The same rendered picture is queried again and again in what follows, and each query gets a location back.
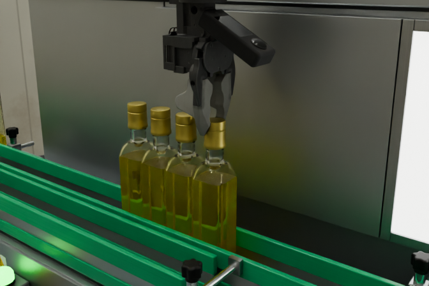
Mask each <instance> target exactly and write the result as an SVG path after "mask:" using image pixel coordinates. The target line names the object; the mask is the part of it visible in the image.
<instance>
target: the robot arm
mask: <svg viewBox="0 0 429 286"><path fill-rule="evenodd" d="M224 2H227V0H169V4H176V17H177V27H171V28H170V30H169V34H167V35H163V69H166V70H171V71H174V73H182V74H185V73H188V72H189V79H188V82H187V88H186V91H185V92H184V93H181V94H179V95H177V96H176V100H175V104H176V107H177V108H178V109H179V110H182V111H183V112H185V113H187V114H189V115H191V116H192V117H194V119H195V124H196V127H197V129H198V131H199V134H200V135H201V136H204V135H205V134H206V132H207V131H208V129H209V127H210V126H211V123H210V119H209V116H210V112H211V107H213V108H215V109H216V117H220V118H224V119H225V118H226V116H227V112H228V110H229V106H230V101H231V96H232V95H233V90H234V81H235V75H236V68H235V62H234V54H235V55H236V56H238V57H239V58H240V59H242V60H243V61H244V62H245V63H247V64H248V65H249V66H251V67H252V68H254V67H257V66H262V65H264V64H269V63H270V62H271V60H272V58H273V57H274V55H275V52H276V51H275V49H274V48H272V46H270V45H269V44H267V43H266V42H265V41H264V40H262V39H261V38H259V37H258V36H257V35H256V34H254V33H253V32H251V31H250V30H249V29H247V28H246V27H245V26H243V25H242V24H240V23H239V22H238V21H237V20H235V19H234V18H232V17H231V16H230V15H229V14H227V13H226V12H224V11H223V10H216V9H215V3H224ZM172 28H174V30H173V31H171V29H172ZM175 28H176V29H177V31H175ZM170 31H171V32H170ZM166 47H167V58H166ZM210 106H211V107H210Z"/></svg>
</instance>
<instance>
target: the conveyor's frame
mask: <svg viewBox="0 0 429 286"><path fill-rule="evenodd" d="M1 266H8V267H11V268H12V269H13V272H14V273H15V274H17V275H19V276H20V277H22V278H23V279H25V280H27V281H28V282H29V286H98V285H96V284H94V283H93V282H90V281H89V280H86V279H85V278H83V277H81V276H79V275H78V274H76V273H74V272H72V271H70V270H69V269H66V268H65V267H63V266H61V265H59V264H57V263H55V262H54V261H52V260H50V259H48V258H46V257H44V256H42V255H40V254H39V253H37V252H35V251H33V250H31V249H30V248H28V247H26V246H24V245H22V244H20V243H18V242H16V241H15V240H13V239H11V238H9V237H7V236H5V235H4V234H2V233H0V267H1Z"/></svg>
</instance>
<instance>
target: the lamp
mask: <svg viewBox="0 0 429 286"><path fill-rule="evenodd" d="M14 283H15V275H14V272H13V269H12V268H11V267H8V266H1V267H0V286H12V285H13V284H14Z"/></svg>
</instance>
